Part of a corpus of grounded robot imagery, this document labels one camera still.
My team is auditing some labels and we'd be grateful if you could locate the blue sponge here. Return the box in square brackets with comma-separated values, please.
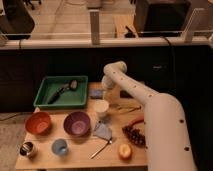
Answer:
[89, 89, 103, 99]

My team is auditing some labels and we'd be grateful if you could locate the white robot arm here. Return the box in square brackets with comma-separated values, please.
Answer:
[102, 61, 197, 171]

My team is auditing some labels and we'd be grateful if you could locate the purple bowl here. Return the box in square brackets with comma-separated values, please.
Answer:
[63, 111, 91, 137]

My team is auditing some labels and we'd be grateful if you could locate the red bowl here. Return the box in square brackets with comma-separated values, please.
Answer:
[25, 111, 52, 135]

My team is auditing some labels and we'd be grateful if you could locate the black rectangular block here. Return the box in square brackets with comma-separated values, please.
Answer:
[120, 90, 133, 98]

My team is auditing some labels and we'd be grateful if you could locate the white cup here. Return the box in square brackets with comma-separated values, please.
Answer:
[94, 100, 109, 117]

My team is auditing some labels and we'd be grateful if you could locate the grey blue cloth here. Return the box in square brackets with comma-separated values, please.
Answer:
[93, 121, 112, 141]

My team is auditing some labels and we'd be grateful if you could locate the green plastic tray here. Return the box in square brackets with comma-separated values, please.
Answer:
[34, 75, 88, 110]

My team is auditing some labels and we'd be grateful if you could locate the bunch of dark grapes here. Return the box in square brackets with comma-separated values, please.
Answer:
[122, 126, 145, 146]

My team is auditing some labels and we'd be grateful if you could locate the halved peach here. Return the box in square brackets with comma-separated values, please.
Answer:
[118, 144, 132, 160]

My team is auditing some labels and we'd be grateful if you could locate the blue cup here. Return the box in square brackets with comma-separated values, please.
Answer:
[51, 139, 68, 156]

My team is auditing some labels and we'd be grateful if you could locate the black cabinet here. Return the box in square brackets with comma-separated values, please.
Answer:
[134, 0, 191, 32]

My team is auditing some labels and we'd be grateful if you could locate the small metal tin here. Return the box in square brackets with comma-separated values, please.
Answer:
[19, 142, 37, 158]

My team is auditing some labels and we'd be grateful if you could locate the black office chair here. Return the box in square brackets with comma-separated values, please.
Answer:
[0, 0, 35, 40]

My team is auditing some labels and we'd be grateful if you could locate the black handled brush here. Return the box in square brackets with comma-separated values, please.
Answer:
[48, 80, 78, 104]

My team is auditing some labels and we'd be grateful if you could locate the grey metal post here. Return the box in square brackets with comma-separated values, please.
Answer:
[89, 9, 100, 45]

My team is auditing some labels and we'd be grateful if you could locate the grey slanted post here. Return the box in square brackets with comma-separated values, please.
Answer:
[181, 8, 205, 43]

